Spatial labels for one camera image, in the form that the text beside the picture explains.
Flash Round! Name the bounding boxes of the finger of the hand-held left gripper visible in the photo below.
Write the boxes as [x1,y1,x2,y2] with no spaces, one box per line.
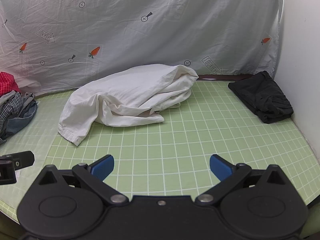
[0,151,35,168]
[0,162,17,185]

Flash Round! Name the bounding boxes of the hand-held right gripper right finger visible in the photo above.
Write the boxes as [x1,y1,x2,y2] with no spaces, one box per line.
[195,154,292,205]

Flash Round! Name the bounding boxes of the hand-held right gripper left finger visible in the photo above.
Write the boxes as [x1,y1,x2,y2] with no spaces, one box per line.
[34,154,130,205]

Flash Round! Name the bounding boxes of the white shirt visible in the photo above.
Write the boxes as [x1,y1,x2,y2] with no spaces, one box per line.
[58,64,199,147]

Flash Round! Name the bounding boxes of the pile of folded clothes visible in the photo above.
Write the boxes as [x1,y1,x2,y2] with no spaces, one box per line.
[0,96,25,133]

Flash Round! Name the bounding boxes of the blue denim jeans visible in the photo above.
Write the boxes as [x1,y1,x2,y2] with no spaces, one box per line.
[0,97,38,140]

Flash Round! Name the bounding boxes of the green grid bed sheet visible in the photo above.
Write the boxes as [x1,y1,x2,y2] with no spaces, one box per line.
[0,79,318,230]

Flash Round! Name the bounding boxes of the red checked garment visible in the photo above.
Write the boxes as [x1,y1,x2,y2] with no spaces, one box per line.
[0,72,21,97]

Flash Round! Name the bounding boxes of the black folded garment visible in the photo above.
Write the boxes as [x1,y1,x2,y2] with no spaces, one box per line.
[228,71,293,124]

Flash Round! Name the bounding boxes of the grey carrot print sheet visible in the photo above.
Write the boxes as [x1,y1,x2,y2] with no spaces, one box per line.
[0,0,284,100]

